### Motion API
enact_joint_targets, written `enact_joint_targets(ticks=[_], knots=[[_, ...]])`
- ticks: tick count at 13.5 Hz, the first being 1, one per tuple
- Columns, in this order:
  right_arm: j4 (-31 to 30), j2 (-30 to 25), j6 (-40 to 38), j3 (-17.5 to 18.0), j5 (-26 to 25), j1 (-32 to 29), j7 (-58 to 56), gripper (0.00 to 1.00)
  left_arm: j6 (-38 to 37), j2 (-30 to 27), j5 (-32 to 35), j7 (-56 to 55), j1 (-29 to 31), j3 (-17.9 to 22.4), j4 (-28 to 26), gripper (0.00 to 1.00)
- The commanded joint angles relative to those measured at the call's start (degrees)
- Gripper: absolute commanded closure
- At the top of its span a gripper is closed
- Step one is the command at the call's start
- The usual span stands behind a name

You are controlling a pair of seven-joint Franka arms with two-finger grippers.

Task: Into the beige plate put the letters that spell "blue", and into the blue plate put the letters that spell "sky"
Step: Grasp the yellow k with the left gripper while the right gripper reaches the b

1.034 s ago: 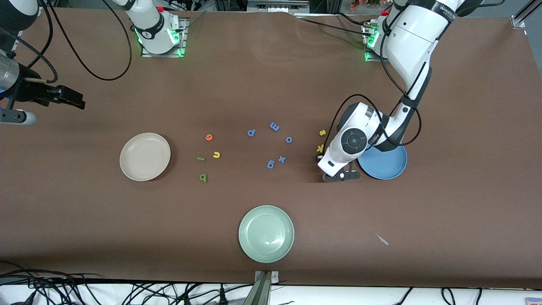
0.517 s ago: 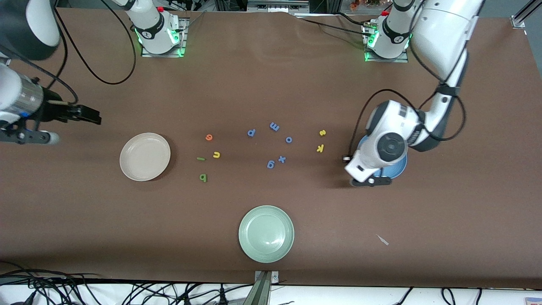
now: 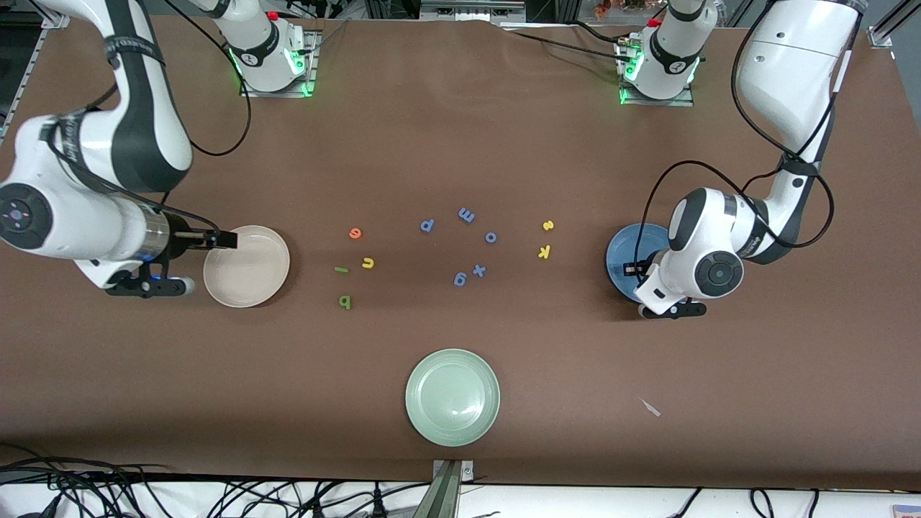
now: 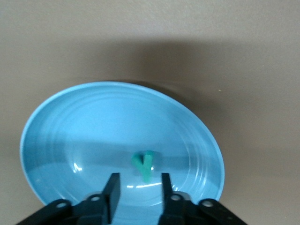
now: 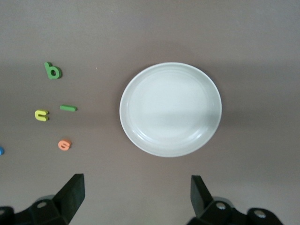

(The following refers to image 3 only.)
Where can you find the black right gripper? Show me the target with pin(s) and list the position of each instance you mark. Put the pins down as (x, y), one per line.
(180, 242)

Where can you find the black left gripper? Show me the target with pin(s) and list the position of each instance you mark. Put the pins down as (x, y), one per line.
(640, 270)

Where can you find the yellow foam letter k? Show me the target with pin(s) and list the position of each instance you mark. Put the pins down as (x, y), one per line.
(545, 252)

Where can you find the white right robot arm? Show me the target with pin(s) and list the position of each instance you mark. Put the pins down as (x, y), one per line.
(93, 216)

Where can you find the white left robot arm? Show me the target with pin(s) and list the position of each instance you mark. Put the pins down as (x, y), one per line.
(784, 57)

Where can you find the blue round plate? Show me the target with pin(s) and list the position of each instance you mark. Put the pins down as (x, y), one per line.
(619, 252)

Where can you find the beige round plate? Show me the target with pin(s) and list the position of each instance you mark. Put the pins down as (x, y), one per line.
(248, 273)

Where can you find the small white paper scrap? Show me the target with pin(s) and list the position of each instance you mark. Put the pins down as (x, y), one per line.
(651, 409)

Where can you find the blue foam letter m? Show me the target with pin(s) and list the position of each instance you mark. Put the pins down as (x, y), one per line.
(466, 215)

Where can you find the blue foam letter g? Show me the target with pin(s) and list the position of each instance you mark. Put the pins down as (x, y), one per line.
(456, 280)

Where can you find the blue foam letter p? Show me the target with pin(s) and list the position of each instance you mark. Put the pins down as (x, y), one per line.
(424, 228)

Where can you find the brown table cover sheet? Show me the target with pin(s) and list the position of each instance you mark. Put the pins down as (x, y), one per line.
(460, 144)

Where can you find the pale green round plate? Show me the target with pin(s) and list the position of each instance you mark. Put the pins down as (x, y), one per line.
(453, 399)

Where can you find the orange background object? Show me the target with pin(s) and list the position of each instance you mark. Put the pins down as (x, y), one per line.
(603, 8)

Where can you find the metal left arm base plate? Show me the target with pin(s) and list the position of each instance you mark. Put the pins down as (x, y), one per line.
(676, 102)

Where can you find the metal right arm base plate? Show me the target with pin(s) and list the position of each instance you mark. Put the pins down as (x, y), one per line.
(311, 65)

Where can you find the grey metal camera bracket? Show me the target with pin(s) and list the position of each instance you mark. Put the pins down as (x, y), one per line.
(446, 496)

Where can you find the grey metal frame bar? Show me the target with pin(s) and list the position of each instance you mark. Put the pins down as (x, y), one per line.
(468, 11)

